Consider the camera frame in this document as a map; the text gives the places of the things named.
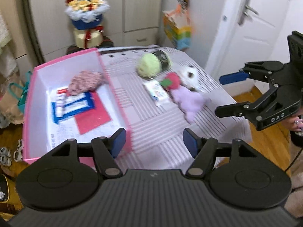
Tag white door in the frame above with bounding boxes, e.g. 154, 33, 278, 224
205, 0, 296, 95

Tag person's right hand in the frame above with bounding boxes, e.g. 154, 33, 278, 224
287, 115, 303, 132

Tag dark bag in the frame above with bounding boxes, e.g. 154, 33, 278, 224
0, 174, 18, 202

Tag beige wardrobe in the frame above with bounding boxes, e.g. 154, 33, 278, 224
27, 0, 166, 57

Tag red envelope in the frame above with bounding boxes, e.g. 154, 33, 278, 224
74, 91, 112, 135

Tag red plush toy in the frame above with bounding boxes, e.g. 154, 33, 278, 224
160, 72, 181, 90

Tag small tissue packet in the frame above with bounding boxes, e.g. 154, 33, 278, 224
143, 80, 171, 107

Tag green yarn ball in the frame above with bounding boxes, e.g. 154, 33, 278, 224
136, 50, 172, 78

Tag wooden board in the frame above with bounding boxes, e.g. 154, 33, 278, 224
0, 0, 29, 59

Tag purple plush toy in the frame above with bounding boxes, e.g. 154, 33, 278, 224
170, 85, 212, 123

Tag flower bouquet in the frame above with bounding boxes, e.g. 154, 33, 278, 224
64, 0, 110, 49

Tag pink floral cloth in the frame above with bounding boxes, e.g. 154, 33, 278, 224
68, 70, 107, 96

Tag pink cardboard box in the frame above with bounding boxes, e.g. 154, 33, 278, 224
22, 48, 133, 165

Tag striped sheet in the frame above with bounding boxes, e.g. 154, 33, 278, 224
98, 44, 252, 171

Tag dark stool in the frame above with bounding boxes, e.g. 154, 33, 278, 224
66, 37, 114, 55

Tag brown paper bag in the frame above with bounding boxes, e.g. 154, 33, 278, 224
0, 83, 30, 124

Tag panda plush toy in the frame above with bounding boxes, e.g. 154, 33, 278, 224
179, 66, 201, 91

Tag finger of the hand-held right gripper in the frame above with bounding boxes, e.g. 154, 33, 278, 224
215, 86, 283, 119
219, 61, 288, 88

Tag blue wet wipes packet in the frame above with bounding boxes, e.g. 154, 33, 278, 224
51, 91, 96, 124

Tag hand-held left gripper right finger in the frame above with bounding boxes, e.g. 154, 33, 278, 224
183, 128, 257, 178

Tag white sandal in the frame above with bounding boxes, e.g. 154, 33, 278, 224
0, 147, 12, 167
13, 139, 24, 161

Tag metal door handle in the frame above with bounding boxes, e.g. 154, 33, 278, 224
237, 0, 259, 26

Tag white paper sheet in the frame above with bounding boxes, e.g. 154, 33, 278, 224
48, 118, 82, 152

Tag colourful paper bag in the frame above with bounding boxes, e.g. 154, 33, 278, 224
162, 5, 193, 51

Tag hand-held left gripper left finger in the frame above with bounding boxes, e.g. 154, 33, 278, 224
51, 128, 127, 178

